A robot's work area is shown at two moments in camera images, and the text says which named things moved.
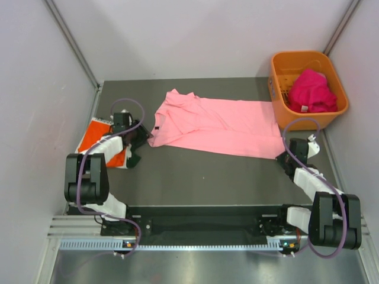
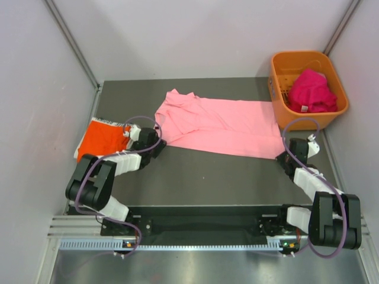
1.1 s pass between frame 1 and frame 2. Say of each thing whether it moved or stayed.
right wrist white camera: stayed
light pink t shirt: stayed
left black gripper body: moved
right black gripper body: stayed
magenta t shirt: stayed
